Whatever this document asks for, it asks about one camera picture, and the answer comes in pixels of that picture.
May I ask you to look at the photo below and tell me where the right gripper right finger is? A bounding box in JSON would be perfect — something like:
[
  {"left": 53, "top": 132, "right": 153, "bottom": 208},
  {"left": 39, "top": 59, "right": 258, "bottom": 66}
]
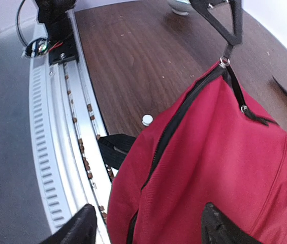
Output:
[{"left": 202, "top": 202, "right": 260, "bottom": 244}]

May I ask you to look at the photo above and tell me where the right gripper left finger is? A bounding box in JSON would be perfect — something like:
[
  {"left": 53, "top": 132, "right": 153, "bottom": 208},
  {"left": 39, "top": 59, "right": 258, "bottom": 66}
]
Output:
[{"left": 41, "top": 204, "right": 97, "bottom": 244}]

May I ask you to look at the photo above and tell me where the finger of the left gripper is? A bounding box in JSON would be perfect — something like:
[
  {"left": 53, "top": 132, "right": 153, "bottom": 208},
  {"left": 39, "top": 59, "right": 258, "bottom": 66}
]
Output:
[
  {"left": 188, "top": 0, "right": 233, "bottom": 45},
  {"left": 229, "top": 0, "right": 242, "bottom": 46}
]

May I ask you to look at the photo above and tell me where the red backpack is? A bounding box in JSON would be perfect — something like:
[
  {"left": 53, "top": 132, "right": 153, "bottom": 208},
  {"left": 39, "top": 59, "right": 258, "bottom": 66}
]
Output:
[{"left": 99, "top": 56, "right": 287, "bottom": 243}]

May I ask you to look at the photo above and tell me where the pale green ceramic bowl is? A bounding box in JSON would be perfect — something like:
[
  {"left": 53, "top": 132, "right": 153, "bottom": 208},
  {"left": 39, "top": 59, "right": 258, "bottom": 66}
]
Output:
[{"left": 167, "top": 0, "right": 194, "bottom": 16}]

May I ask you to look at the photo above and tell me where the small white clip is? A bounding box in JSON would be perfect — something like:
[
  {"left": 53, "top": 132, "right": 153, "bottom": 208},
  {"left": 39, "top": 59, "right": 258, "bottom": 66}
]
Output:
[{"left": 142, "top": 114, "right": 153, "bottom": 127}]

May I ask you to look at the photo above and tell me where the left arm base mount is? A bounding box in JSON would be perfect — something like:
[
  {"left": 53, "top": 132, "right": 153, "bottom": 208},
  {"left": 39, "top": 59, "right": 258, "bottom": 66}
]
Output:
[{"left": 16, "top": 0, "right": 79, "bottom": 65}]

